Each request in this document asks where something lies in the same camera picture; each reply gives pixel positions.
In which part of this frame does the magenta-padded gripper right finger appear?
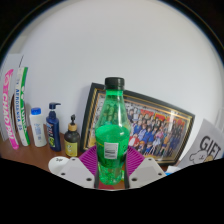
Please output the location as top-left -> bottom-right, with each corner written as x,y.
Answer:
124,146 -> 168,189

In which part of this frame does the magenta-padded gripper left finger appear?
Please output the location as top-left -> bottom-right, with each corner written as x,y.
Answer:
57,144 -> 100,189

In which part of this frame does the green plastic drink bottle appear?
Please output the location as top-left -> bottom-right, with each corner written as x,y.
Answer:
94,77 -> 132,186

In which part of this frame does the brown pump bottle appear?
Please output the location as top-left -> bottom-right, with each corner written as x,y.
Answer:
63,114 -> 82,158

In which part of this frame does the flat round red coaster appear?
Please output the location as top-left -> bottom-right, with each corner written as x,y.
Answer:
98,181 -> 127,190

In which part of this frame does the framed group photo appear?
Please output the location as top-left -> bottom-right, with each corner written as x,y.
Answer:
79,82 -> 196,167

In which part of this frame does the dark blue pump bottle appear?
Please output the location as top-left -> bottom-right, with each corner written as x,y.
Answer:
45,102 -> 63,153

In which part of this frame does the white bottle with blue cap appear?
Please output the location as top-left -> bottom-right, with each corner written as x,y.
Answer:
29,107 -> 48,148

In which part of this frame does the white paper gift bag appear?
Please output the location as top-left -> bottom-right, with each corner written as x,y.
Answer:
176,118 -> 224,169

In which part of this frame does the white green shuttlecock tube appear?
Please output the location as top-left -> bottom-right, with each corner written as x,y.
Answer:
14,66 -> 32,147

